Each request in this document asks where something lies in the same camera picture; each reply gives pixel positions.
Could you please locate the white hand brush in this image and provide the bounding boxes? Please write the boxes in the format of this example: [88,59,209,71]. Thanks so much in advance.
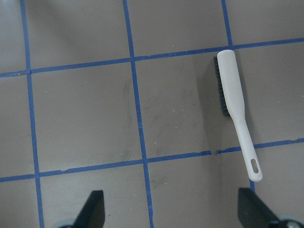
[214,49,263,182]

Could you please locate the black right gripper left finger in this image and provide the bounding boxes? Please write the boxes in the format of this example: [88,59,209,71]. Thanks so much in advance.
[71,190,105,228]

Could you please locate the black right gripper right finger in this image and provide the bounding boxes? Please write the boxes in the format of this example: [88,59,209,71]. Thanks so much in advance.
[237,188,285,228]

